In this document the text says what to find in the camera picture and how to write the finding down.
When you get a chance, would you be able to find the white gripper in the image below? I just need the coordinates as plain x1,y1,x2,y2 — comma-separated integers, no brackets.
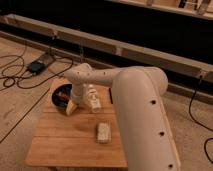
66,84,85,116

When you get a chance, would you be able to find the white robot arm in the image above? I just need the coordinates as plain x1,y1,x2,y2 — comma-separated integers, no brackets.
66,63,181,171

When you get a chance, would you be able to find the red item in bowl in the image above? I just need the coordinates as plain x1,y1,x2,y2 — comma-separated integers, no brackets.
56,92,70,102

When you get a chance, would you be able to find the black round bowl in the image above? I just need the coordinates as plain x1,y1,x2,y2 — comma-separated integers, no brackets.
51,84,72,109

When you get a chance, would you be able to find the wooden table board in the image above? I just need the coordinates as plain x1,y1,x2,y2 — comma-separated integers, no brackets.
26,79,127,168

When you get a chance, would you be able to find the yellow sponge block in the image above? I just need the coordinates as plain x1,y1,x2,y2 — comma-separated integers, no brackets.
97,122,111,143

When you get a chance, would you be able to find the blue power adapter box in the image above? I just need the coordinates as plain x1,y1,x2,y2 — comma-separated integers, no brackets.
27,61,45,74

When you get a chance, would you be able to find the long wooden beam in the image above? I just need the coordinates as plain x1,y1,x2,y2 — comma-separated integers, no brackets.
0,14,213,83

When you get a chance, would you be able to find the black cable right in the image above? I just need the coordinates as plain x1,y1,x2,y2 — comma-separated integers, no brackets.
188,76,213,165

